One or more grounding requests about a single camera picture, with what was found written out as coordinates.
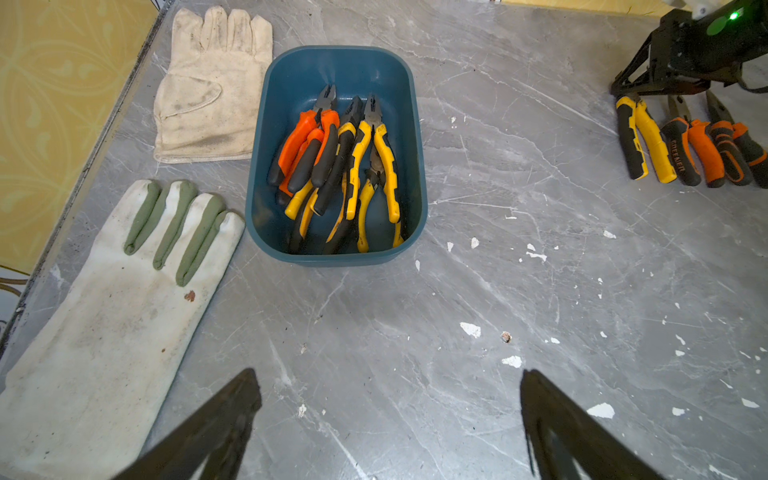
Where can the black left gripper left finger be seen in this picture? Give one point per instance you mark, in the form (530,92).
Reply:
(212,441)

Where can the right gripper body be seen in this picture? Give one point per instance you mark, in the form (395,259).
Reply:
(683,56)

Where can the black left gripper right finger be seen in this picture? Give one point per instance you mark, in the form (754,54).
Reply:
(564,442)

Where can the orange black combination pliers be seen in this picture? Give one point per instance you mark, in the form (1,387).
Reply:
(692,153)

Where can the orange black long-nose pliers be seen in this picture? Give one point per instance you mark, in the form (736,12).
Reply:
(744,159)

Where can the yellow black combination pliers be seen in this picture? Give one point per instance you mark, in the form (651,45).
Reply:
(314,197)

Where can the teal plastic storage box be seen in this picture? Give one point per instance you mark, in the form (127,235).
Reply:
(291,87)

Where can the yellow handled pliers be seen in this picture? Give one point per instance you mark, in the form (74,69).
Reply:
(641,141)

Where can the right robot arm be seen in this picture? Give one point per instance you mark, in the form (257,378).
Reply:
(754,36)

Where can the orange black box pliers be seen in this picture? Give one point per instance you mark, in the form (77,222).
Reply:
(301,151)

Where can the yellow long-nose pliers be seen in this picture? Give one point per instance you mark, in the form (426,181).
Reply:
(370,167)

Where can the white green work glove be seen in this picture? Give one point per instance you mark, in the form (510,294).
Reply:
(82,399)

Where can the beige work glove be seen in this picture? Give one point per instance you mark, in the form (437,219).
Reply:
(207,105)

